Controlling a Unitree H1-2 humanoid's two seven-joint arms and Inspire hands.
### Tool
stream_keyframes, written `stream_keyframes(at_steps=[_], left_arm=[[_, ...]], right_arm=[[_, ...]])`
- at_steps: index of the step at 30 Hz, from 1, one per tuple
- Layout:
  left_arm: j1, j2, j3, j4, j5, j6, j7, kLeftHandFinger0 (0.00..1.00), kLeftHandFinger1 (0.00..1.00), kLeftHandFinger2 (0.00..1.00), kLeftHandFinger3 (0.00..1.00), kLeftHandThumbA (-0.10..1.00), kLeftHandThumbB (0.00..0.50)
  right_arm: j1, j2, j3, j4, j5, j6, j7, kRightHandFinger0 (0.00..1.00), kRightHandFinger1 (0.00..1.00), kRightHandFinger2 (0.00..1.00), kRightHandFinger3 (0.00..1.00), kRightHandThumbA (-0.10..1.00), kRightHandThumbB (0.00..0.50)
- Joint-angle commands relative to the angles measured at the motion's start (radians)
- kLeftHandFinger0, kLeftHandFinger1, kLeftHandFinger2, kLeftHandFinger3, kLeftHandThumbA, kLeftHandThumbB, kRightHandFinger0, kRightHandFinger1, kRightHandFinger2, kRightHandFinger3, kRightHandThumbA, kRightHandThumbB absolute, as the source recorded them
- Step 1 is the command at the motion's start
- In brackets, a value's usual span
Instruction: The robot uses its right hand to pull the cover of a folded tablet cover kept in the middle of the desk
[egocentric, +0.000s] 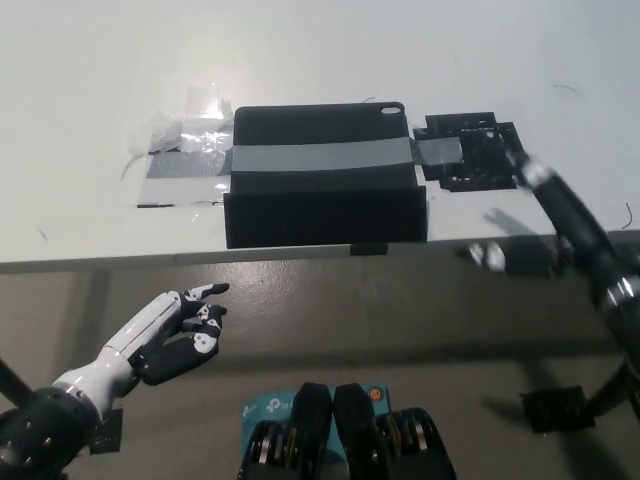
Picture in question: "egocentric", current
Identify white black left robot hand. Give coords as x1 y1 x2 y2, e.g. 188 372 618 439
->
52 282 230 421

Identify crumpled clear tape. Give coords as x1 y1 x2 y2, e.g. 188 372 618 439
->
130 98 236 155

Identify black robot torso blocks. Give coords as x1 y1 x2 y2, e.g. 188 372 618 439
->
237 382 459 480

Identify black folding tablet cover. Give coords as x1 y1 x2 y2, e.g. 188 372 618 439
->
223 102 429 250

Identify black floor marker tape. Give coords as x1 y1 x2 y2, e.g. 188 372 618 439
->
519 386 599 434
89 407 124 455

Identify black bracket on table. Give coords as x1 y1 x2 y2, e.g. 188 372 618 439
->
412 112 524 194

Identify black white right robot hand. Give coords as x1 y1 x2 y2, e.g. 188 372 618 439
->
457 147 640 321

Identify teal router box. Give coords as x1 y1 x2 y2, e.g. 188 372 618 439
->
241 382 391 480

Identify grey duct tape strip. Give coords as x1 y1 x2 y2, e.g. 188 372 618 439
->
147 135 464 180

